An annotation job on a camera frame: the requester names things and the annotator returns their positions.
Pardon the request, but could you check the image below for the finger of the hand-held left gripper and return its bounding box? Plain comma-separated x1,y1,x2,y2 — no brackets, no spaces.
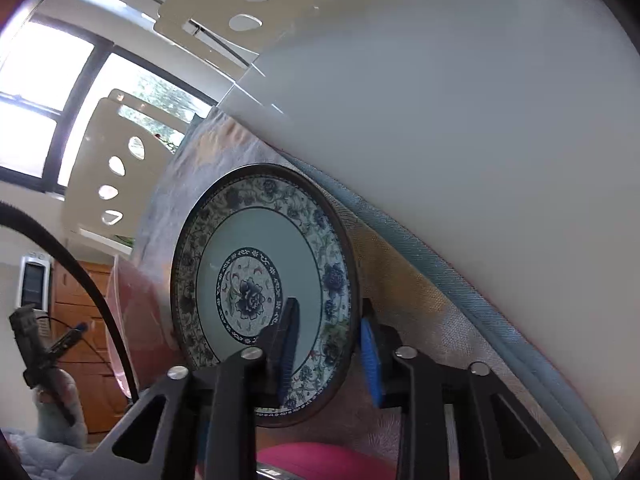
47,323,91,362

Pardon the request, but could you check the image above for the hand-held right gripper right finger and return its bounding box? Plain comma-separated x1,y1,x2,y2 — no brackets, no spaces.
359,299,588,480

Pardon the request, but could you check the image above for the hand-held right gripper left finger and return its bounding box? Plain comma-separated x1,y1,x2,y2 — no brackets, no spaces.
72,299,301,480

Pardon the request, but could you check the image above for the blue floral ceramic plate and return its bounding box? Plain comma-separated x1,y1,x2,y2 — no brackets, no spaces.
170,164,361,428

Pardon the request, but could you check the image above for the person's left forearm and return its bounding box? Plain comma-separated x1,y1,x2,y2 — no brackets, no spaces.
32,369,89,450

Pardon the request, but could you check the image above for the wooden cabinet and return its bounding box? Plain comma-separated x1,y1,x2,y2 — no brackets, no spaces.
52,259,132,435

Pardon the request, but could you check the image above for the red translucent bowl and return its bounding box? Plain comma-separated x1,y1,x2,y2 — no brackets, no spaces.
106,259,180,403

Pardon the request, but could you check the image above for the person's grey quilted clothing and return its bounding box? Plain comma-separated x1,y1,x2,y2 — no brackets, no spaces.
0,426,90,480

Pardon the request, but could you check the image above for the pink bowl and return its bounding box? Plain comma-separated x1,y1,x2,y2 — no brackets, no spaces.
255,442,401,480

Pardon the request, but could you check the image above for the cream chair with teardrop holes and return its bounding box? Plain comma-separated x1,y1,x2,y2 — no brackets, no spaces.
62,89,202,252
152,0,351,68

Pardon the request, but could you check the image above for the black framed window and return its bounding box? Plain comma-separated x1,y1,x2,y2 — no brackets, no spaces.
0,12,216,196

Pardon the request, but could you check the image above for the white wall control panel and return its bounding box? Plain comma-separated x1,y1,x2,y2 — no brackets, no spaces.
14,254,54,322

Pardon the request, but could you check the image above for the black cable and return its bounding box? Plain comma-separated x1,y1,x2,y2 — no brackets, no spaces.
0,200,140,407

